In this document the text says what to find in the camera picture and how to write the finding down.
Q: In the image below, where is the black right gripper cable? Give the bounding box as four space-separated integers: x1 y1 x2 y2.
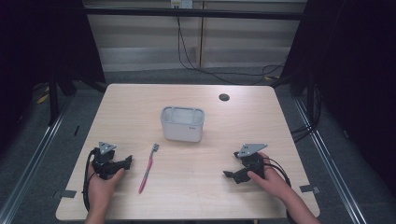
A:
262 157 292 189

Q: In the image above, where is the person's right hand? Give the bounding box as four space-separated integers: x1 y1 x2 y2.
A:
247 151 292 203

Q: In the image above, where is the bundle of black cables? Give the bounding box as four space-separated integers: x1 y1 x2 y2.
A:
290 83 323 144

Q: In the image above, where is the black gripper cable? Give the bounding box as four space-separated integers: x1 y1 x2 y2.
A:
262 157 292 189
81 147 100 213

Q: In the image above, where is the white wall socket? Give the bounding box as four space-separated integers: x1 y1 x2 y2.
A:
170 0 194 9

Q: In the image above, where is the grey tape strip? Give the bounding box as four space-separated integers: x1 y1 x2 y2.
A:
51 189 78 200
299 184 321 194

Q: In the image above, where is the black metal crossbar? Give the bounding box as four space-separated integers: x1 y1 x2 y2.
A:
83 7 305 21

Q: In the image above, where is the black floor cable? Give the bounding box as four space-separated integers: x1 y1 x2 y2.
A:
199 60 288 86

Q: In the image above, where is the pink toothbrush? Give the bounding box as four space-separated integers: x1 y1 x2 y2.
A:
137 143 161 195

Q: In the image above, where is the black hanging cable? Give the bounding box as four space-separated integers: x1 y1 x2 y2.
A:
176 15 206 73

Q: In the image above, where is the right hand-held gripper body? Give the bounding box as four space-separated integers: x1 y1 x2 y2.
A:
233 143 266 185

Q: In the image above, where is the yellow floor object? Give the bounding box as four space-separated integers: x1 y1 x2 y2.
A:
35 86 51 105

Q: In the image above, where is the person's left hand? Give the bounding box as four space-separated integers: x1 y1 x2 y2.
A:
87 162 126 216

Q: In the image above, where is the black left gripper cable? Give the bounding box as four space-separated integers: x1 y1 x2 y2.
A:
81 147 100 213

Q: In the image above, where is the metal floor rail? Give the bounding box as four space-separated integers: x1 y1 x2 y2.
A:
0 96 75 224
293 96 370 224

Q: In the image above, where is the dark curtain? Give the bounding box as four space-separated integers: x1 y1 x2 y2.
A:
279 0 396 190
0 0 106 147

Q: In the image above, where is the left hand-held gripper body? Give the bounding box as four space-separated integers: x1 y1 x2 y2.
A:
91 141 126 181

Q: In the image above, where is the grey plastic container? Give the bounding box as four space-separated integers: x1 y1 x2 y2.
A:
160 105 205 144

